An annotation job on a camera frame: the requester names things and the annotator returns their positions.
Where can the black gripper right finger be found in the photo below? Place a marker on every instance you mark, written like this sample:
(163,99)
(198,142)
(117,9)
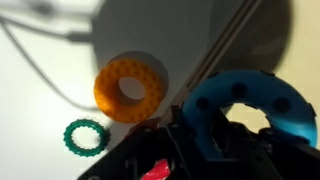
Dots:
(246,153)

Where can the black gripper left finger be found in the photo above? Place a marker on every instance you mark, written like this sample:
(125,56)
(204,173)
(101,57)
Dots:
(181,140)

